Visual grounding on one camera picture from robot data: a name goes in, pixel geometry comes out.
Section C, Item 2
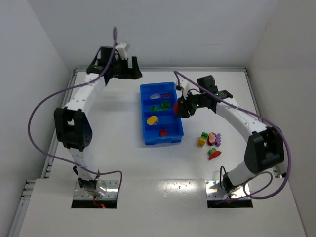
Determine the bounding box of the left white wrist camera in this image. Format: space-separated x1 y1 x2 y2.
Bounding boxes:
115 42 130 60

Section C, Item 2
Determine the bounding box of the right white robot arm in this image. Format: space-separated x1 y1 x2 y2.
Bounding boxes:
174 72 284 193

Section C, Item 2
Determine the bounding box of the green sloped lego brick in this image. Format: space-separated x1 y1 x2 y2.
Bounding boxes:
161 101 170 108

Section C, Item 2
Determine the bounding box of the red white flower lego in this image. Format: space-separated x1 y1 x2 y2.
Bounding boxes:
207 132 216 146

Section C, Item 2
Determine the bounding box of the purple square lego brick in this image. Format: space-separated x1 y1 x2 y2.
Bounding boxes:
160 93 171 98

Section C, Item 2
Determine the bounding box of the yellow lego brick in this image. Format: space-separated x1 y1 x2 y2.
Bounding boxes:
197 137 207 147

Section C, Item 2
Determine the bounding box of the green small lego brick right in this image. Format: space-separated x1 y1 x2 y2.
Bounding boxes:
208 148 217 156

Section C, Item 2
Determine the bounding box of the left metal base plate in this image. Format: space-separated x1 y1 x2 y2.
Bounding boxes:
73 180 119 200

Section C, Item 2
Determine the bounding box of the small red lego brick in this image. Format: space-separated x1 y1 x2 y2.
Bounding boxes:
159 129 168 137

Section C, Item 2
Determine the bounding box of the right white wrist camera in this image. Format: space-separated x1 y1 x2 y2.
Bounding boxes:
175 80 190 99

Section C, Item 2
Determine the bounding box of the yellow oval lego piece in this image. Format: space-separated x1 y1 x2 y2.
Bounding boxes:
147 115 158 125

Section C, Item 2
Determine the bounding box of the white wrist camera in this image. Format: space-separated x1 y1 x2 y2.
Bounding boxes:
115 42 130 60
175 80 190 99

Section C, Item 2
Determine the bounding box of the red half round lego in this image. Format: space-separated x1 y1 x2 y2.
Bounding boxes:
209 151 222 160

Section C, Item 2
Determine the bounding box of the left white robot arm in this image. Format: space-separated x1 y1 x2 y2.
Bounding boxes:
54 42 142 197

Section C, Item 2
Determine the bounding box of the blue divided plastic bin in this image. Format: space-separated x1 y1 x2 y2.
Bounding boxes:
140 82 184 145

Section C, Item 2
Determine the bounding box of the purple round lego piece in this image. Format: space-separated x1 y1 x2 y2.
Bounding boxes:
150 94 160 99

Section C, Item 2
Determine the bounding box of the green striped lego brick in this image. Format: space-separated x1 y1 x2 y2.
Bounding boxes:
200 132 209 140

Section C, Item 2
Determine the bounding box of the metal base plate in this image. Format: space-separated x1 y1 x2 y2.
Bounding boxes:
73 180 119 200
205 180 250 201

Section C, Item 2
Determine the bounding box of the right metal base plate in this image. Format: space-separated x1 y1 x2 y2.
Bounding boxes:
205 180 250 201

